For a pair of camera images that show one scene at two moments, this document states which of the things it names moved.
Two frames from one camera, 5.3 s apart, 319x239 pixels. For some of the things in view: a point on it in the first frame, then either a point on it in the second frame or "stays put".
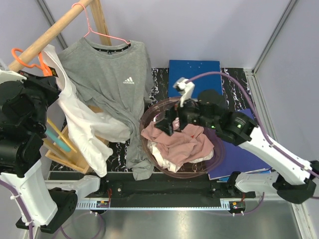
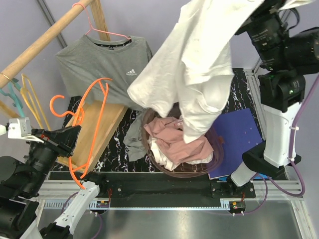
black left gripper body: [44, 93] -> [43, 154]
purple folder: [230, 160] stays put
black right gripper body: [188, 114] -> [267, 35]
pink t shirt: [182, 146] stays put
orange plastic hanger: [46, 70] -> [79, 173]
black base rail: [161, 189] stays put
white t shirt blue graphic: [93, 126] -> [193, 71]
